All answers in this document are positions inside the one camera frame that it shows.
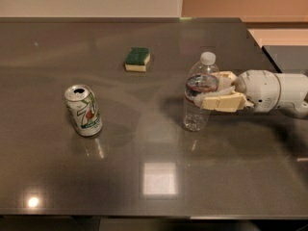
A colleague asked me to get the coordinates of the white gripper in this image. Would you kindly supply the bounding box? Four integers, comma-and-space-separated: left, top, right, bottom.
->
201, 70, 280, 113

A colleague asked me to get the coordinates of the clear plastic water bottle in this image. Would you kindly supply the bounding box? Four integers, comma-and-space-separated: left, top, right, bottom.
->
183, 52, 219, 132

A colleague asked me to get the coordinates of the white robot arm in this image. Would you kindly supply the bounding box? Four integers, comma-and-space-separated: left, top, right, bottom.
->
194, 70, 308, 119

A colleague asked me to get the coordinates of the green yellow sponge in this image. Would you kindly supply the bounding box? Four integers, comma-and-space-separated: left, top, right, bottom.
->
124, 47, 150, 72

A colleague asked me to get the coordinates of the white green soda can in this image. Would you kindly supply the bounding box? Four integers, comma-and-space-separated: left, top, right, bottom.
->
64, 84, 102, 137

